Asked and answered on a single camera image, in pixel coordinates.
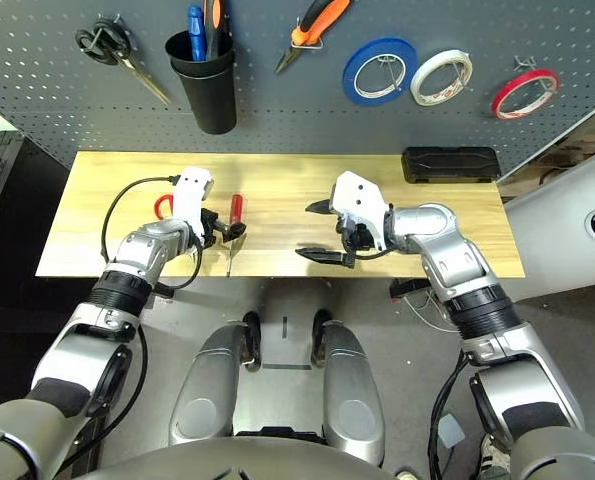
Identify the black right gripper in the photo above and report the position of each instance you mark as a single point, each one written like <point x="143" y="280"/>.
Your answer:
<point x="359" y="237"/>

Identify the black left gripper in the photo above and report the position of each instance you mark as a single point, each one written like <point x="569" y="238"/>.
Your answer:
<point x="209" y="227"/>

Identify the orange black needle-nose pliers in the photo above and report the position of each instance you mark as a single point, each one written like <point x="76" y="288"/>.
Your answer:
<point x="307" y="35"/>

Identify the red tape roll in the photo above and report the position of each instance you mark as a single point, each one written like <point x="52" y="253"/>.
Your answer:
<point x="498" y="107"/>

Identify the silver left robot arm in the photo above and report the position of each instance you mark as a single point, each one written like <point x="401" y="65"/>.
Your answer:
<point x="142" y="250"/>

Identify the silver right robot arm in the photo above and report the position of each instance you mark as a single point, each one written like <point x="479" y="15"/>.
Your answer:
<point x="452" y="250"/>

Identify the dark grey pegboard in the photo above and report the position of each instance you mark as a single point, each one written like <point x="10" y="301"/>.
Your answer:
<point x="27" y="100"/>

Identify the black table leg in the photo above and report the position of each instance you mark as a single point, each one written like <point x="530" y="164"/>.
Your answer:
<point x="162" y="291"/>
<point x="409" y="287"/>

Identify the black plastic cup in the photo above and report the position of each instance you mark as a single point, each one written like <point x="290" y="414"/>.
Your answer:
<point x="212" y="100"/>

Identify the black plastic tool case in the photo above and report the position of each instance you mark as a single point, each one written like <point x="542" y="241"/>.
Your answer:
<point x="449" y="165"/>

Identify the silver left robot leg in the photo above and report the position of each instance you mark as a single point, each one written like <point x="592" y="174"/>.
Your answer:
<point x="207" y="380"/>

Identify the silver robot leg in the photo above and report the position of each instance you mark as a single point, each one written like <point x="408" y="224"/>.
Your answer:
<point x="352" y="380"/>
<point x="207" y="380"/>

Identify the blue tape roll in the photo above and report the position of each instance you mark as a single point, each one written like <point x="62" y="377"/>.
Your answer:
<point x="351" y="85"/>

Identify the silver right robot leg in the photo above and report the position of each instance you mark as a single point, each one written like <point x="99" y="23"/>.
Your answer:
<point x="352" y="380"/>

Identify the white tape roll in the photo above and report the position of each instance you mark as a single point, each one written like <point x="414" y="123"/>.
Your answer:
<point x="418" y="90"/>

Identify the grey robot torso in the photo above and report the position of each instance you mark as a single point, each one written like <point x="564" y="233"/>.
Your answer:
<point x="227" y="460"/>

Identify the black cabinet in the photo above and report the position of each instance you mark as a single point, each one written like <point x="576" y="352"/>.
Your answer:
<point x="2" y="200"/>

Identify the grey foot pedal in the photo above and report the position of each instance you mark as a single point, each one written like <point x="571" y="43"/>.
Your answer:
<point x="449" y="430"/>

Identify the white rounded machine body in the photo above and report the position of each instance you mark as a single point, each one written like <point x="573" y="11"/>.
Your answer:
<point x="562" y="250"/>

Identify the metal peg hook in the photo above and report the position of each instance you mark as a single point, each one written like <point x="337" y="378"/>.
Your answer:
<point x="524" y="64"/>

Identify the black white shoe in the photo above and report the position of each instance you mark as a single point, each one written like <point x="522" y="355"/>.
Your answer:
<point x="492" y="455"/>

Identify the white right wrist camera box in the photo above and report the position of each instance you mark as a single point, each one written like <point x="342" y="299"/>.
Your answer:
<point x="362" y="200"/>

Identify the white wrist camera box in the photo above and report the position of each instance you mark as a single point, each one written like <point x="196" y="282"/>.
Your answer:
<point x="362" y="200"/>
<point x="189" y="195"/>

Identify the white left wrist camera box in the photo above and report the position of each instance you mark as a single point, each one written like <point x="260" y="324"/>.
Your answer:
<point x="189" y="195"/>

